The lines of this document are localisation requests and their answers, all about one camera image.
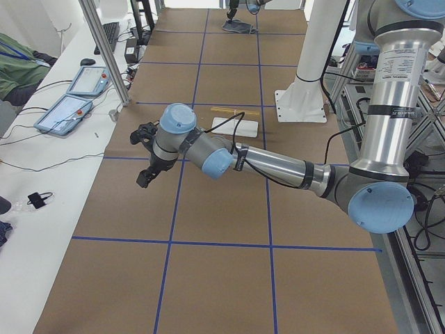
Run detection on black computer mouse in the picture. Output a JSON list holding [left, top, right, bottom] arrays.
[[80, 58, 96, 66]]

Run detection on black power adapter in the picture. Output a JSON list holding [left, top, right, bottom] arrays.
[[124, 38, 145, 64]]

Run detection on teach pendant with red button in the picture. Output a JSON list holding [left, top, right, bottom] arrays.
[[67, 65, 109, 97]]

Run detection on black keyboard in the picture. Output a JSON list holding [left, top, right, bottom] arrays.
[[102, 22, 120, 51]]

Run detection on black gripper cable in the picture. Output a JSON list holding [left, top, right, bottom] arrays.
[[203, 112, 366, 189]]

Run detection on person in green jacket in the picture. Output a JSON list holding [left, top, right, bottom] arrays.
[[1, 33, 58, 107]]

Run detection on white wooden towel rack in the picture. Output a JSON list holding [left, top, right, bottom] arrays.
[[211, 106, 259, 138]]

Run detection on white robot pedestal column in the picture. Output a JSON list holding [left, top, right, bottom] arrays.
[[275, 0, 349, 123]]

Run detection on aluminium frame post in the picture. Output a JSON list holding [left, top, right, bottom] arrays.
[[79, 0, 130, 106]]

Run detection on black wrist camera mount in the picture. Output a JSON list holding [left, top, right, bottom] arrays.
[[129, 121, 159, 147]]

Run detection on grey blue towel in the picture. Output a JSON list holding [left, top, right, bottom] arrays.
[[222, 19, 258, 34]]

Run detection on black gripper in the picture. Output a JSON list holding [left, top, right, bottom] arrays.
[[227, 0, 239, 14], [136, 150, 178, 188]]

